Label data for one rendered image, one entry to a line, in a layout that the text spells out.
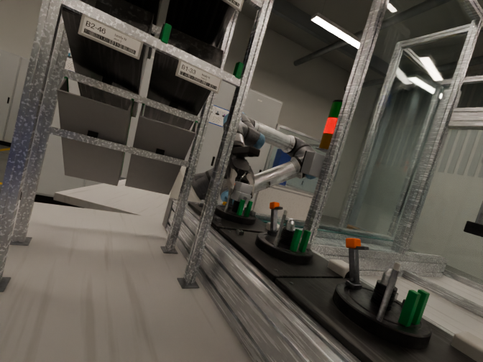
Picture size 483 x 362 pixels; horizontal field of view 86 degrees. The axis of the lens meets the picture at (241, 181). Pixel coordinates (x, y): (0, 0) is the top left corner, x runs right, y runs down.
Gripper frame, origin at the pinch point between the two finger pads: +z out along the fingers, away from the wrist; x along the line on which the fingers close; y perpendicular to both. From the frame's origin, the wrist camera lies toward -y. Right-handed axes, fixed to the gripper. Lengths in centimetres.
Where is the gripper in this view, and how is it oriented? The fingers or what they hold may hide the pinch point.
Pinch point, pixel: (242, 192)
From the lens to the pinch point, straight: 86.0
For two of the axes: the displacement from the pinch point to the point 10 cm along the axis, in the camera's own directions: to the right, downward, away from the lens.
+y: -5.5, 4.6, 7.0
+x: -8.3, -2.1, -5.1
